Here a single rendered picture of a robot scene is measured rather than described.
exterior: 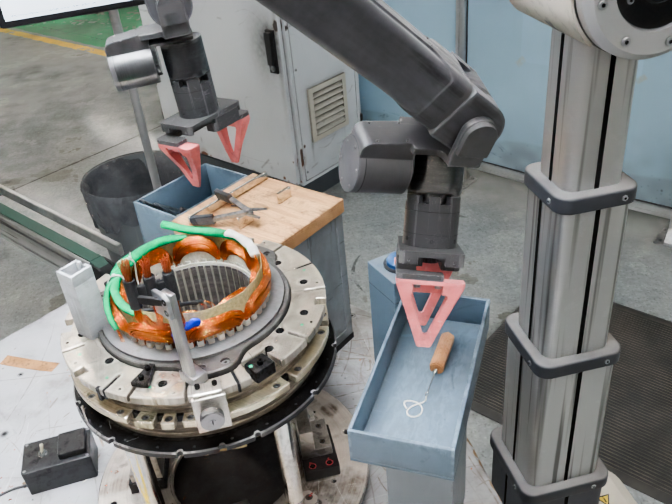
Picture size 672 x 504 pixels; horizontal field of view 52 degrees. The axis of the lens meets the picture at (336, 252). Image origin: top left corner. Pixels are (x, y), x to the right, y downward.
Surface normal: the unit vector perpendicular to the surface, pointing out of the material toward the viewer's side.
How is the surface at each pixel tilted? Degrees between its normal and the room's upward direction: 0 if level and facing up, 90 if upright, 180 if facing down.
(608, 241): 90
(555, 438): 90
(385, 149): 108
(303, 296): 0
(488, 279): 0
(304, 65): 90
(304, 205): 0
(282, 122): 90
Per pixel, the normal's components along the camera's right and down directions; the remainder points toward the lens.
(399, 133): 0.18, -0.68
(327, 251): 0.79, 0.27
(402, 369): -0.08, -0.84
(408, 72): 0.21, 0.67
